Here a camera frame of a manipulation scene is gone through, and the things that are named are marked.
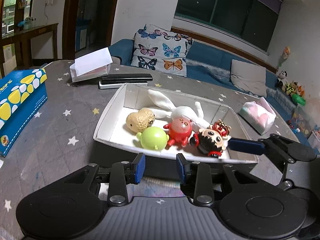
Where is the black-haired doll figure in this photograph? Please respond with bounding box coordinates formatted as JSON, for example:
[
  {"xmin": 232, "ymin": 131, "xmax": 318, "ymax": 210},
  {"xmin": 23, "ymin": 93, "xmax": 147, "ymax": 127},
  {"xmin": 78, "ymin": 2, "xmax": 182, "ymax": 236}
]
[{"xmin": 189, "ymin": 119, "xmax": 232, "ymax": 159}]

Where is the green alien toy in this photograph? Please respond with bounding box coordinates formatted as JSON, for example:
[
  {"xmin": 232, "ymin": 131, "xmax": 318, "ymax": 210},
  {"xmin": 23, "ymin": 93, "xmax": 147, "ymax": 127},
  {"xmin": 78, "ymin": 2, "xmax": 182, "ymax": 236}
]
[{"xmin": 136, "ymin": 127, "xmax": 169, "ymax": 151}]

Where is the red round robot toy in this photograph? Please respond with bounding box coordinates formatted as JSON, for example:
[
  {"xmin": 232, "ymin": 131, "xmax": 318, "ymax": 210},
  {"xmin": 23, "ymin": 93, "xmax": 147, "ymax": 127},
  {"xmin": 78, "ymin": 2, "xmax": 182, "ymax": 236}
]
[{"xmin": 163, "ymin": 118, "xmax": 193, "ymax": 147}]

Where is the tan peanut toy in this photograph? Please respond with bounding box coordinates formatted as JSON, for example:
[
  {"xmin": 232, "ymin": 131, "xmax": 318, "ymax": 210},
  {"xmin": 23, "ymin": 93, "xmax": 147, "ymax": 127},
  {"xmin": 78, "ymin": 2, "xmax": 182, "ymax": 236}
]
[{"xmin": 126, "ymin": 108, "xmax": 155, "ymax": 133}]

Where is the white plush rabbit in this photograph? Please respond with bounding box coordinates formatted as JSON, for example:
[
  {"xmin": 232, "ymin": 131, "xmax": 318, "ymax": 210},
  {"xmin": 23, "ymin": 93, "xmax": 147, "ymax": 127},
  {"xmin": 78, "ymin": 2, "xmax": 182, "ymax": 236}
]
[{"xmin": 136, "ymin": 88, "xmax": 211, "ymax": 131}]

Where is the grey white storage box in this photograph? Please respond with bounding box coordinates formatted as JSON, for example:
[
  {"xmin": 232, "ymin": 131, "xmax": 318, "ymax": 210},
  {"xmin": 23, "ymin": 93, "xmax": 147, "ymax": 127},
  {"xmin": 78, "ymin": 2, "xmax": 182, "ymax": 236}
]
[{"xmin": 93, "ymin": 83, "xmax": 258, "ymax": 178}]

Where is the pastel tissue pack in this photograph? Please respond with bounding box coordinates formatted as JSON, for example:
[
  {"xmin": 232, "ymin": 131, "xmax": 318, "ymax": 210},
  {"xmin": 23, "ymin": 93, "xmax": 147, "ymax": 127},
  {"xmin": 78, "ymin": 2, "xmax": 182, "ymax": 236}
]
[{"xmin": 239, "ymin": 97, "xmax": 276, "ymax": 135}]

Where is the clear toy storage box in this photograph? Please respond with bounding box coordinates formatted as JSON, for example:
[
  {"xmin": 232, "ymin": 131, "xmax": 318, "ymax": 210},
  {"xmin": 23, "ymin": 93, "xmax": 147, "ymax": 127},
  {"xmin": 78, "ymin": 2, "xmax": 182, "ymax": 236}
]
[{"xmin": 287, "ymin": 105, "xmax": 319, "ymax": 153}]

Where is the green toy bin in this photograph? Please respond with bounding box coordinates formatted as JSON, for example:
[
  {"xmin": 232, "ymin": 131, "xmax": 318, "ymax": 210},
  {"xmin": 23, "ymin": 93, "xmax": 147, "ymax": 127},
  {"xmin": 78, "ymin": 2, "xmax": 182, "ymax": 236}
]
[{"xmin": 291, "ymin": 94, "xmax": 306, "ymax": 106}]

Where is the panda plush toy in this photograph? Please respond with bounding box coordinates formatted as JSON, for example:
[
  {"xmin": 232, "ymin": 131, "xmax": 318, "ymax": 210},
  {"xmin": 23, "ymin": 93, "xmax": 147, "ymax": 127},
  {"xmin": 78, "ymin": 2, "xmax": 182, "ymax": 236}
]
[{"xmin": 275, "ymin": 70, "xmax": 287, "ymax": 90}]

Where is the grey cushion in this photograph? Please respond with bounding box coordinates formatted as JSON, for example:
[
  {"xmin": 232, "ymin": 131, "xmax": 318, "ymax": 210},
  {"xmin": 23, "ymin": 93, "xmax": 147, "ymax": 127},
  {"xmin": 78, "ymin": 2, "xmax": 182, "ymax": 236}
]
[{"xmin": 230, "ymin": 59, "xmax": 267, "ymax": 97}]

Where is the grey star tablecloth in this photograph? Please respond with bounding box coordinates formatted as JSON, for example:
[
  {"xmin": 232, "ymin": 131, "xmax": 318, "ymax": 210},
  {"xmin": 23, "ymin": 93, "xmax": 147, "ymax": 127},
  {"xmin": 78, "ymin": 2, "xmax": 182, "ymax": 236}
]
[{"xmin": 0, "ymin": 60, "xmax": 301, "ymax": 240}]

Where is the black white flat device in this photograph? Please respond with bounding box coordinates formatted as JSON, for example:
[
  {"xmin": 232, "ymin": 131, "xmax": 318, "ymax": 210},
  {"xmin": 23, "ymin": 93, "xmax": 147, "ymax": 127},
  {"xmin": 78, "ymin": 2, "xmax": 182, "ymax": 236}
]
[{"xmin": 98, "ymin": 73, "xmax": 153, "ymax": 89}]

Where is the blue sofa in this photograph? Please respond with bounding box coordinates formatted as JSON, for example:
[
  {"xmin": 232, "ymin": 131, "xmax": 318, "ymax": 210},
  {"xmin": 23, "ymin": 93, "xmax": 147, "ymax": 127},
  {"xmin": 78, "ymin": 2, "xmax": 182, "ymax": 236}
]
[{"xmin": 107, "ymin": 38, "xmax": 320, "ymax": 153}]

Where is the clear box with paper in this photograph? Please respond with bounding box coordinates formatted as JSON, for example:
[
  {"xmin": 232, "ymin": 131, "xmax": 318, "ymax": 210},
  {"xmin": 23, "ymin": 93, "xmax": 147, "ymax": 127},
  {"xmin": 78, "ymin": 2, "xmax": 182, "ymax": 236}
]
[{"xmin": 69, "ymin": 47, "xmax": 113, "ymax": 83}]

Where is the butterfly print pillow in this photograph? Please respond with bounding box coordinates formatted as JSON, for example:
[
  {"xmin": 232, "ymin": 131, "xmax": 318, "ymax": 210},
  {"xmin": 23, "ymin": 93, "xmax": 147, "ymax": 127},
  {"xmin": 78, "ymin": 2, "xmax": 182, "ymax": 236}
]
[{"xmin": 131, "ymin": 24, "xmax": 193, "ymax": 77}]

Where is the blue yellow tissue box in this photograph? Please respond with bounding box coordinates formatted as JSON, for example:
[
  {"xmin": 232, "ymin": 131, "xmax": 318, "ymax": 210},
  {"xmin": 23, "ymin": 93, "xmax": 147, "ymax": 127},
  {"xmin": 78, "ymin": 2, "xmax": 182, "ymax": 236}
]
[{"xmin": 0, "ymin": 68, "xmax": 48, "ymax": 157}]

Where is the dark window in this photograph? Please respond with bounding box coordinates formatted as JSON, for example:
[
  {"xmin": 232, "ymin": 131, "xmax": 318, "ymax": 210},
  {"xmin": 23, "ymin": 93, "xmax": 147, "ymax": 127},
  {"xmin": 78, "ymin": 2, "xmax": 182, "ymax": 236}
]
[{"xmin": 175, "ymin": 0, "xmax": 281, "ymax": 51}]

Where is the wooden side table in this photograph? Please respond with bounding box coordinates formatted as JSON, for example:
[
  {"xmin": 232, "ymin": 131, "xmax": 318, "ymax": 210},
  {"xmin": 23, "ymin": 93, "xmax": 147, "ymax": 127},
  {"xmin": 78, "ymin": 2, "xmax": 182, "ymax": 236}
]
[{"xmin": 0, "ymin": 23, "xmax": 60, "ymax": 68}]

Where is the dark wooden door frame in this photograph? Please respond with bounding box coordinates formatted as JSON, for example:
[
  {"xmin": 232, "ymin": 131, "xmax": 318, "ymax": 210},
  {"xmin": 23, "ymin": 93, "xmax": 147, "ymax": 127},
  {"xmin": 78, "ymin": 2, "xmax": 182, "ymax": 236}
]
[{"xmin": 62, "ymin": 0, "xmax": 118, "ymax": 60}]

